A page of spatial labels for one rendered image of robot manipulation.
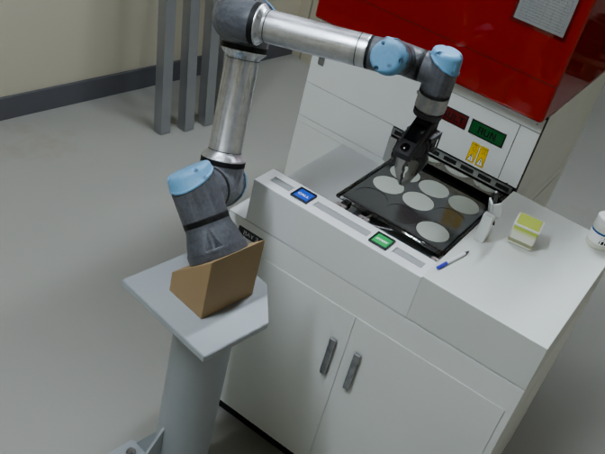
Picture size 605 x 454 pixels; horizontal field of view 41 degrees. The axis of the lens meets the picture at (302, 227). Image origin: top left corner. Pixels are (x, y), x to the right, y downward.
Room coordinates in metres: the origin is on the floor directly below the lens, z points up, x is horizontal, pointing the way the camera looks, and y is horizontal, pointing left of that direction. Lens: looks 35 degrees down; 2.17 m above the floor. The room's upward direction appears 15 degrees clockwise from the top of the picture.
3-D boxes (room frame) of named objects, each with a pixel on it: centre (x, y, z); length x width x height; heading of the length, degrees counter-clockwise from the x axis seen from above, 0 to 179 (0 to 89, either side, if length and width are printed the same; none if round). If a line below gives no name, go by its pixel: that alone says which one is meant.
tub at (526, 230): (1.93, -0.61, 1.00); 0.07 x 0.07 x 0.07; 72
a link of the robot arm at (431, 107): (1.77, -0.22, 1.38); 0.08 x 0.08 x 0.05
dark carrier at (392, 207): (2.11, -0.32, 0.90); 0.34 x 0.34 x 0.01; 63
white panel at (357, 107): (2.39, -0.25, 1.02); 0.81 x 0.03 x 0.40; 63
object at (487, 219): (1.90, -0.49, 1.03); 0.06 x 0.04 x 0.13; 153
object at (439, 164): (2.30, -0.40, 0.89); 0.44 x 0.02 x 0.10; 63
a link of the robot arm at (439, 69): (1.77, -0.22, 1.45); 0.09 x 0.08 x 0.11; 76
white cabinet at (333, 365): (1.98, -0.34, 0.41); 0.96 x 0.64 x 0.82; 63
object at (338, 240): (1.81, -0.10, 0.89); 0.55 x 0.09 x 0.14; 63
